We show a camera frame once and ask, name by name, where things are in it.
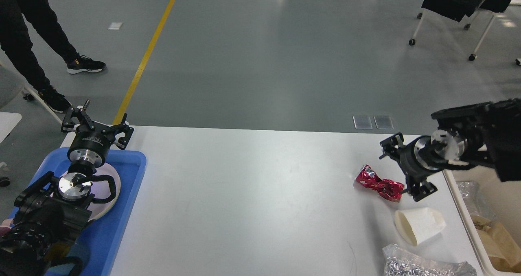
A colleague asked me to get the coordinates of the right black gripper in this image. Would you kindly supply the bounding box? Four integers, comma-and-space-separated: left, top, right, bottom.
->
379, 132, 442, 202

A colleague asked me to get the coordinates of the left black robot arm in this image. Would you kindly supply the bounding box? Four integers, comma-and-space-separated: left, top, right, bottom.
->
1, 100, 134, 276

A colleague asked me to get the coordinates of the white side table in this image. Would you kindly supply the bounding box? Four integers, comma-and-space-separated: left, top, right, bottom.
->
0, 112, 22, 143

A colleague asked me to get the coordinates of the aluminium foil container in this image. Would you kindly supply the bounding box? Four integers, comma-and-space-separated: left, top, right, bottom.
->
456, 181, 497, 226

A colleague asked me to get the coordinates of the crumpled foil piece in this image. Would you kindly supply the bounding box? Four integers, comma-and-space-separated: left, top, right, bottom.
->
383, 244, 477, 276

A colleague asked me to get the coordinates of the white plastic bin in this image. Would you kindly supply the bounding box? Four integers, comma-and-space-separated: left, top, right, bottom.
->
443, 166, 521, 276

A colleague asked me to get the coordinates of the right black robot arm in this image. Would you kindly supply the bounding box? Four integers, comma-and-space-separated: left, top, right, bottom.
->
380, 98, 521, 202

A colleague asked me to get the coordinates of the crushed red can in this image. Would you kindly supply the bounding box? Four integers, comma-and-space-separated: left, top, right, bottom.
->
355, 164, 405, 203

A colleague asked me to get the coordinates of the brown paper bag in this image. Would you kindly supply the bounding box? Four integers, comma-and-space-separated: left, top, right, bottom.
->
471, 215, 521, 274

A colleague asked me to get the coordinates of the pink plate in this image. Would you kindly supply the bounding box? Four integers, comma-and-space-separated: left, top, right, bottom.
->
53, 162, 121, 221

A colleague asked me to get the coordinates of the white paper cup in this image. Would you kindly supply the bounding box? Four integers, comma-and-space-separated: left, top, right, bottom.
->
394, 207, 447, 246

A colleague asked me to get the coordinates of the blue plastic tray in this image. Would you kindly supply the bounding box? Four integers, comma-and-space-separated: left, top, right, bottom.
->
8, 147, 147, 276

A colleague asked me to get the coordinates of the person in black trousers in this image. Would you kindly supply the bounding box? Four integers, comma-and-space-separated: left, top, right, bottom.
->
0, 0, 106, 114

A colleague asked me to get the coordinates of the pink HOME mug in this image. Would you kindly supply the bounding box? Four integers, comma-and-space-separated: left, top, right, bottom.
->
0, 218, 13, 237

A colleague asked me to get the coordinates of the teal mug yellow inside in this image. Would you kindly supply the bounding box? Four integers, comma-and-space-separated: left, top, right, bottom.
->
46, 241, 91, 276

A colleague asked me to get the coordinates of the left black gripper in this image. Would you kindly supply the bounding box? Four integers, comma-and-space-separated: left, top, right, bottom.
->
61, 100, 134, 166

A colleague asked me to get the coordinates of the white clothes rack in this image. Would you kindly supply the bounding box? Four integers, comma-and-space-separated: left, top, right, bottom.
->
408, 8, 520, 61

